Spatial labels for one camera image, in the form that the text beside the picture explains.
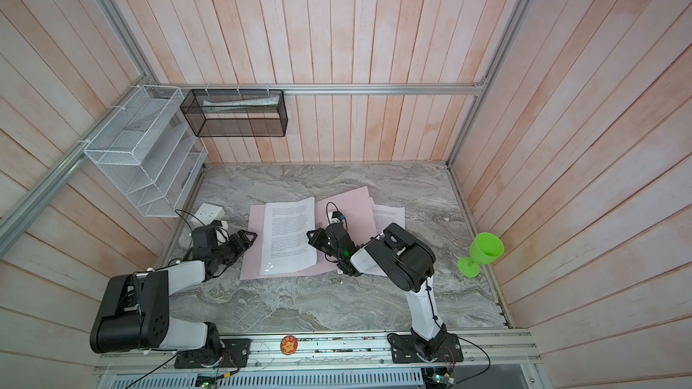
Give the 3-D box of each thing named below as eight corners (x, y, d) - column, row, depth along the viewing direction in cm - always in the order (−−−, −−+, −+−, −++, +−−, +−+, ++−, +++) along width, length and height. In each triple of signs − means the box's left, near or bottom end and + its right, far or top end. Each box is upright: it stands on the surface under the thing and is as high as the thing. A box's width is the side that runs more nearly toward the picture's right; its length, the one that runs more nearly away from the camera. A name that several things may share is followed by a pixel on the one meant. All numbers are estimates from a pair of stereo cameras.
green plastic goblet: (458, 277, 90) (478, 255, 76) (452, 256, 94) (470, 232, 81) (483, 277, 90) (508, 255, 76) (476, 256, 94) (498, 232, 81)
